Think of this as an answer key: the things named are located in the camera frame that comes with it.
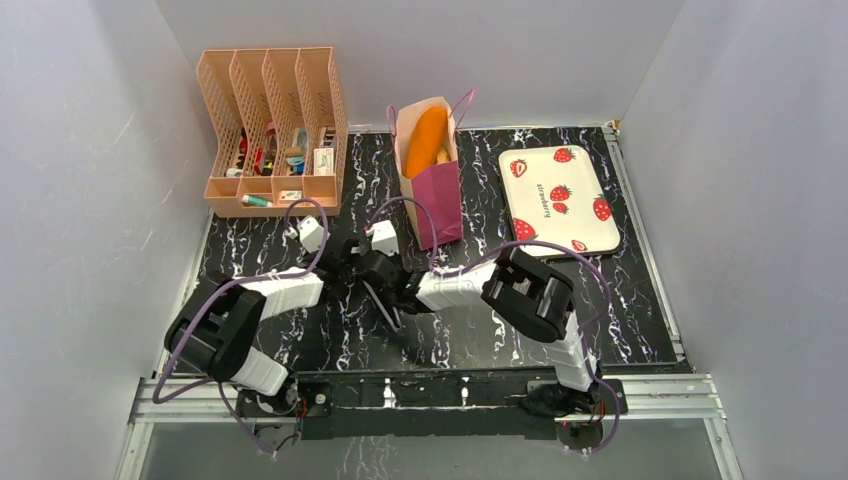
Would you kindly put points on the small yellow fake bread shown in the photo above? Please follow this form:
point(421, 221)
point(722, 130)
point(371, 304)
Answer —
point(442, 157)

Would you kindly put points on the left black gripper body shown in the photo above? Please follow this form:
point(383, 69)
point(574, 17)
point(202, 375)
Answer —
point(357, 262)

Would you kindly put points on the white strawberry print tray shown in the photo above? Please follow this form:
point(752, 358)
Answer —
point(553, 195)

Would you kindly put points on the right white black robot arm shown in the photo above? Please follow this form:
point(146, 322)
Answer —
point(523, 291)

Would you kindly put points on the long orange fake baguette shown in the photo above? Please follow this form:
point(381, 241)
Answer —
point(427, 139)

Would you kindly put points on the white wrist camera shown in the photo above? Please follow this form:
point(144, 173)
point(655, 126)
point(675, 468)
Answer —
point(308, 232)
point(383, 238)

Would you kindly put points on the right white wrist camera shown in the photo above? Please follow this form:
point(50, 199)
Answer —
point(383, 238)

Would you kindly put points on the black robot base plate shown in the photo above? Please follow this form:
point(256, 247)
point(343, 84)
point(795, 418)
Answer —
point(419, 403)

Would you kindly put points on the metal tongs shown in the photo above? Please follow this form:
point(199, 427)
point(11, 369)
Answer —
point(383, 301)

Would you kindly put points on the aluminium frame rail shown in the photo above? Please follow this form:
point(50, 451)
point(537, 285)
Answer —
point(667, 396)

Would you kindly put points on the green white tube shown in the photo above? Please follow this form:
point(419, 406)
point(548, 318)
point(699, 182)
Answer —
point(255, 201)

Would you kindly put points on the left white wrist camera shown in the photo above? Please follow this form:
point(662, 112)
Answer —
point(308, 232)

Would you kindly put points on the red bottle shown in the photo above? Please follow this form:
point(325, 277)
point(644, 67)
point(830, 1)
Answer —
point(271, 137)

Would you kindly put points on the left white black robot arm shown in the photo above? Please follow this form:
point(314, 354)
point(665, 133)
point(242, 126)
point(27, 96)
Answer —
point(215, 330)

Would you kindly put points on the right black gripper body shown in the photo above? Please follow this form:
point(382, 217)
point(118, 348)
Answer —
point(385, 282)

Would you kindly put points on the small white box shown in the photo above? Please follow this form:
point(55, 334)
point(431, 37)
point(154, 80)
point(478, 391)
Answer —
point(324, 161)

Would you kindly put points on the peach plastic file organizer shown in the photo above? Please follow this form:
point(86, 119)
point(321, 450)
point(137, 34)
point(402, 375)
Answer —
point(281, 126)

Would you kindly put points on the pink and tan paper bag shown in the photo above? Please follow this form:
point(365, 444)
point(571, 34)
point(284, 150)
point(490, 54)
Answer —
point(435, 213)

